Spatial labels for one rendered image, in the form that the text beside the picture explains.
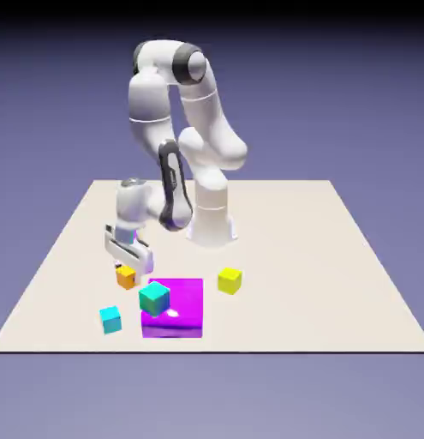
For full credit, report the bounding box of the small cyan cube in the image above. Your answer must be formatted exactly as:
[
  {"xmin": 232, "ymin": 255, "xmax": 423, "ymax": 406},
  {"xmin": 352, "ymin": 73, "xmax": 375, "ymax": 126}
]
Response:
[{"xmin": 99, "ymin": 305, "xmax": 123, "ymax": 335}]

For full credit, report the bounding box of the small yellow cube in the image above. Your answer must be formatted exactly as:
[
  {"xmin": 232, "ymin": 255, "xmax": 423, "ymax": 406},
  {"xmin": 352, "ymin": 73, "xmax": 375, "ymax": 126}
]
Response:
[{"xmin": 217, "ymin": 267, "xmax": 243, "ymax": 296}]

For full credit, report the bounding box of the small teal cube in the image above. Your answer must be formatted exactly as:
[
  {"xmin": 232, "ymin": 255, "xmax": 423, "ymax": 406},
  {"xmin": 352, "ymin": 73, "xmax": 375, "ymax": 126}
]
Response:
[{"xmin": 138, "ymin": 280, "xmax": 171, "ymax": 317}]

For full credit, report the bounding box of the large magenta box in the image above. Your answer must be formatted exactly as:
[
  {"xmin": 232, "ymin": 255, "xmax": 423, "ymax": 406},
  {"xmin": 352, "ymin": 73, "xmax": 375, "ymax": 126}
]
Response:
[{"xmin": 140, "ymin": 278, "xmax": 205, "ymax": 340}]

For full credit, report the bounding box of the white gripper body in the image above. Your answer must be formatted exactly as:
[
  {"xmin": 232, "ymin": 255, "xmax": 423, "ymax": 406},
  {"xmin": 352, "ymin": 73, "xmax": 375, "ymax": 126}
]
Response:
[{"xmin": 104, "ymin": 229, "xmax": 155, "ymax": 276}]

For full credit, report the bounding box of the small orange cube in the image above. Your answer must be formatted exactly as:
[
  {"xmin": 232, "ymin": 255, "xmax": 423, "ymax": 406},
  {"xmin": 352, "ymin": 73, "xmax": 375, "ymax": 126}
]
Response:
[{"xmin": 115, "ymin": 265, "xmax": 138, "ymax": 291}]

